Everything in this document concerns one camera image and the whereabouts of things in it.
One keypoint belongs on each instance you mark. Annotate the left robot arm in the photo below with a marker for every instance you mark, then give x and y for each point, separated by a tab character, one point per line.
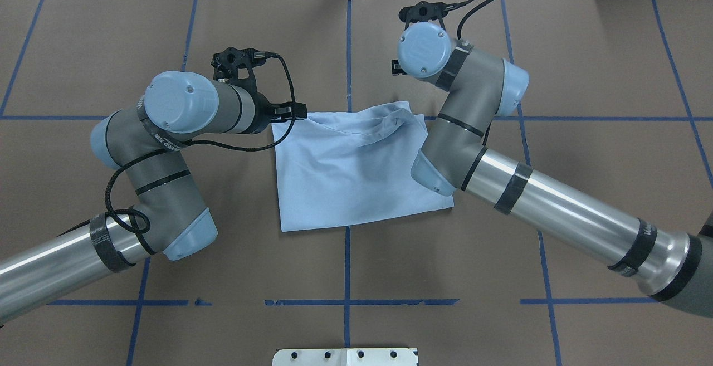
152	204

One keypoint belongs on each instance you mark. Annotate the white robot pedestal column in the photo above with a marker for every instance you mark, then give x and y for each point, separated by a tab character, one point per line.
347	356

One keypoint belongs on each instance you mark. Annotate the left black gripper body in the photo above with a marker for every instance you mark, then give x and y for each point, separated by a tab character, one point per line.
264	117

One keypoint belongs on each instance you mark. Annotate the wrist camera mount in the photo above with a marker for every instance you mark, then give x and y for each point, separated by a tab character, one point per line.
425	12
236	67

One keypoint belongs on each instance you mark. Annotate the light blue t-shirt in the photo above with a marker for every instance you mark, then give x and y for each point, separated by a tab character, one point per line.
337	169

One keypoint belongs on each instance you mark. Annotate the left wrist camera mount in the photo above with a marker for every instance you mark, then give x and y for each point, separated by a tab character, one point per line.
236	67

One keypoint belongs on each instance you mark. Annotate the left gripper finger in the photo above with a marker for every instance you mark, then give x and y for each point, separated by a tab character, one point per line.
290	108
288	117

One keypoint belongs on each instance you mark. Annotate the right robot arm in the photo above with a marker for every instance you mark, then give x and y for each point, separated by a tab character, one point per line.
672	268

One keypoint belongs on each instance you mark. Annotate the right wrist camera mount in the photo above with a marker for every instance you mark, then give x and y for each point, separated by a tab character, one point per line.
425	12

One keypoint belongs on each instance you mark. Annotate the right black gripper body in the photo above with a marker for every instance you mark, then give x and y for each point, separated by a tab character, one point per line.
395	67

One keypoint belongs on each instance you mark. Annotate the brown paper table cover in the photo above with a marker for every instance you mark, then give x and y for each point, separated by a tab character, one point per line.
619	106

